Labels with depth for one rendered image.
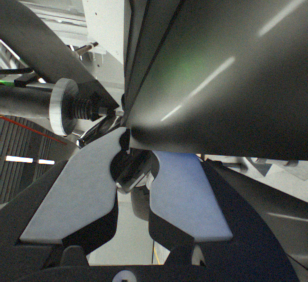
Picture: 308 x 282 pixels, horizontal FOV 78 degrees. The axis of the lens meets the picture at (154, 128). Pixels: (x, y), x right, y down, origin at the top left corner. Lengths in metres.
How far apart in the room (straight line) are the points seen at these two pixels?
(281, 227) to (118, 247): 7.47
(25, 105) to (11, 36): 0.11
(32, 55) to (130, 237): 7.39
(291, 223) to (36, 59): 0.38
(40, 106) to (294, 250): 0.32
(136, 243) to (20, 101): 7.47
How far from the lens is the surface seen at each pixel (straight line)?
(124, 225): 7.48
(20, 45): 0.34
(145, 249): 7.74
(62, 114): 0.23
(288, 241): 0.28
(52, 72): 0.33
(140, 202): 0.49
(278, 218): 0.27
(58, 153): 13.09
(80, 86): 0.34
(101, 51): 0.82
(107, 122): 0.29
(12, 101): 0.27
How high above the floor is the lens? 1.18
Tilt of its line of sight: 6 degrees down
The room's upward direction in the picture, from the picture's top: 84 degrees counter-clockwise
